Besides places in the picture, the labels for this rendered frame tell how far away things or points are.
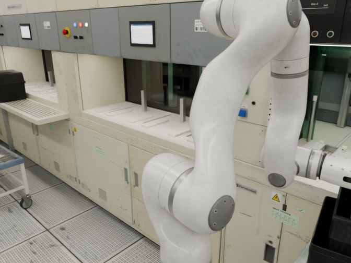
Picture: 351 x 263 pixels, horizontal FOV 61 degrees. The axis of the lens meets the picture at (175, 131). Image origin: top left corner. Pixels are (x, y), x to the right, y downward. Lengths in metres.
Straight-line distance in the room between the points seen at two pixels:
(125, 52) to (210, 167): 1.33
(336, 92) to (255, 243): 1.08
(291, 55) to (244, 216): 0.95
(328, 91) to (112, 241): 1.78
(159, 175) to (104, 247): 1.69
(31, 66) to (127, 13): 2.22
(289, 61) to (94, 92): 1.86
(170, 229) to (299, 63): 0.49
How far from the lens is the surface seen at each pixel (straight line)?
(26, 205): 2.88
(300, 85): 0.80
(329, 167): 0.87
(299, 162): 0.88
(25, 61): 3.79
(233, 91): 0.59
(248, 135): 1.35
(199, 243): 0.69
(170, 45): 1.53
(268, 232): 1.50
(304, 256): 1.11
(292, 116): 0.81
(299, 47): 0.77
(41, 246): 2.43
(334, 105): 2.11
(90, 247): 2.31
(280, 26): 0.58
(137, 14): 1.71
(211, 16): 0.67
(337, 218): 0.85
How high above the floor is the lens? 1.46
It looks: 19 degrees down
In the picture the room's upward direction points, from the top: straight up
